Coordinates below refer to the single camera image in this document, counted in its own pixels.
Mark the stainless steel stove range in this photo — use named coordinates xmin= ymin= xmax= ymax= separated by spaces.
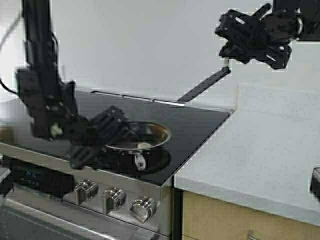
xmin=0 ymin=91 xmax=231 ymax=240

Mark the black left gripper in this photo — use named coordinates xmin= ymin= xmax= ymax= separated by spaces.
xmin=15 ymin=67 xmax=129 ymax=169

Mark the black appliance at right edge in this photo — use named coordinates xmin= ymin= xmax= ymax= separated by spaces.
xmin=310 ymin=167 xmax=320 ymax=201

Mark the left steel stove knob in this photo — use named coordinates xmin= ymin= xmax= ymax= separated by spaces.
xmin=74 ymin=179 xmax=99 ymax=205

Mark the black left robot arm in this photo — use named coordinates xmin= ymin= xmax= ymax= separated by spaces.
xmin=15 ymin=0 xmax=128 ymax=169

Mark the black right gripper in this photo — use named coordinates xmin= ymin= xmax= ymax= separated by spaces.
xmin=214 ymin=0 xmax=304 ymax=70

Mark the black frying pan steel rim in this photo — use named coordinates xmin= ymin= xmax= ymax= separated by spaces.
xmin=105 ymin=121 xmax=172 ymax=172

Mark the wooden base cabinet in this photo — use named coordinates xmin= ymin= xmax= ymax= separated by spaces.
xmin=182 ymin=191 xmax=320 ymax=240

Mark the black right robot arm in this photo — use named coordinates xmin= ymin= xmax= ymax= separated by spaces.
xmin=215 ymin=0 xmax=320 ymax=70

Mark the steel cabinet drawer handle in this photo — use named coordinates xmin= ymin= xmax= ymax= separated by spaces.
xmin=247 ymin=229 xmax=262 ymax=240

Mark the raw shrimp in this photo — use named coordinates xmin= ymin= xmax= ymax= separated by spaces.
xmin=136 ymin=142 xmax=153 ymax=150

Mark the black spatula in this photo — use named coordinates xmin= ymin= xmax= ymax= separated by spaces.
xmin=176 ymin=57 xmax=231 ymax=104

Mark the steel stove knob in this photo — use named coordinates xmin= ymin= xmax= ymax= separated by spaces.
xmin=74 ymin=179 xmax=99 ymax=205
xmin=101 ymin=187 xmax=127 ymax=215
xmin=129 ymin=196 xmax=157 ymax=224

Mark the middle steel stove knob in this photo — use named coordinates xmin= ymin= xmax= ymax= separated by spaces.
xmin=101 ymin=187 xmax=127 ymax=215

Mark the right steel stove knob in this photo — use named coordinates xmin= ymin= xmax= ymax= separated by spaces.
xmin=129 ymin=196 xmax=157 ymax=224

